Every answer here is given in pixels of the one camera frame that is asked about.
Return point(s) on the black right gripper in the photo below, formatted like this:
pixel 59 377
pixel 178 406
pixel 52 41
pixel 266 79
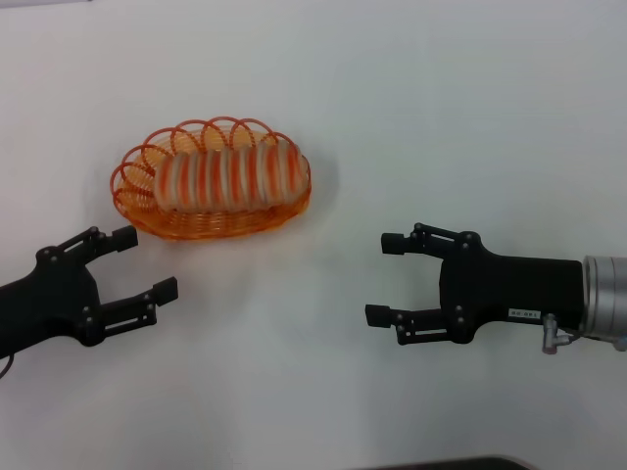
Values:
pixel 514 289

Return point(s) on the orange white striped bread loaf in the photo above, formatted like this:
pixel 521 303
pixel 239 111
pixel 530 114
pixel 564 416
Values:
pixel 225 181

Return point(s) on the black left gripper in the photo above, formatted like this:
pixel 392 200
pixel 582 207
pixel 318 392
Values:
pixel 54 303

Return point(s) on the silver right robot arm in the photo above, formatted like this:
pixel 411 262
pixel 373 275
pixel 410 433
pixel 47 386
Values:
pixel 607 294

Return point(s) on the dark robot torso edge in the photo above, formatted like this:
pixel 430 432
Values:
pixel 441 465

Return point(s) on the orange woven plastic basket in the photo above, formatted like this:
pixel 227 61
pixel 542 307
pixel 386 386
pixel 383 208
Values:
pixel 210 226

